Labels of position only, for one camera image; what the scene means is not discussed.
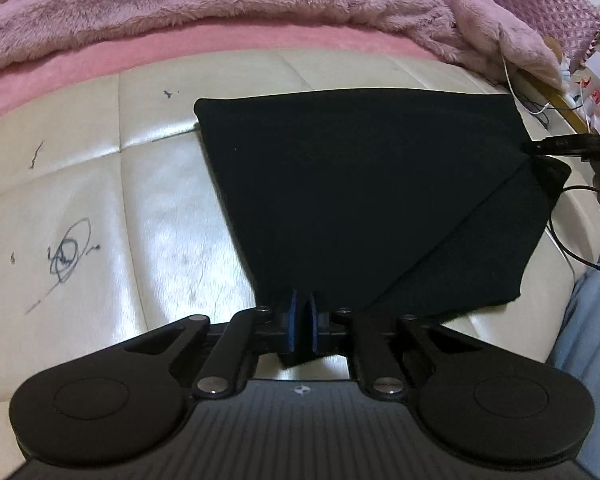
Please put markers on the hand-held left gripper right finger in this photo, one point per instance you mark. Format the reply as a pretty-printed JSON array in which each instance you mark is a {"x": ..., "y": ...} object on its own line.
[{"x": 314, "y": 322}]

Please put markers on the bedside clutter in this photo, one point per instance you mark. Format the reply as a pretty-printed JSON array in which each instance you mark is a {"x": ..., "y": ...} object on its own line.
[{"x": 592, "y": 85}]

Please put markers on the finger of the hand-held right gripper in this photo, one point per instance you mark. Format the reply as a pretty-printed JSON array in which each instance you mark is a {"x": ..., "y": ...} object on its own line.
[{"x": 562, "y": 145}]

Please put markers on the pink fuzzy blanket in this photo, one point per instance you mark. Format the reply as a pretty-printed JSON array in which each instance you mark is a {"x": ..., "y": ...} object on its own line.
[{"x": 230, "y": 0}]

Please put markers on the pink bed sheet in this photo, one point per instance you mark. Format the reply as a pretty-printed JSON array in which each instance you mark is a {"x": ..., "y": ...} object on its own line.
[{"x": 105, "y": 65}]

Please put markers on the black pants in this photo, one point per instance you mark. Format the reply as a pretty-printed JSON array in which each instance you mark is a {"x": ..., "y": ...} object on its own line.
[{"x": 370, "y": 195}]

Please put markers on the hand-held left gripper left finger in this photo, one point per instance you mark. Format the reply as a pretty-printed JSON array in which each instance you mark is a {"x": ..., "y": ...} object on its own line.
[{"x": 292, "y": 321}]

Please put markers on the person's leg in blue trousers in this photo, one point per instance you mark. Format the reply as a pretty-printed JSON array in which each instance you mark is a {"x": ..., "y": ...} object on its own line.
[{"x": 590, "y": 375}]

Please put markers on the pink quilted headboard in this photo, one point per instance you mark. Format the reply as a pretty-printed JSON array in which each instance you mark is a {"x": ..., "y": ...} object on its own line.
[{"x": 540, "y": 5}]

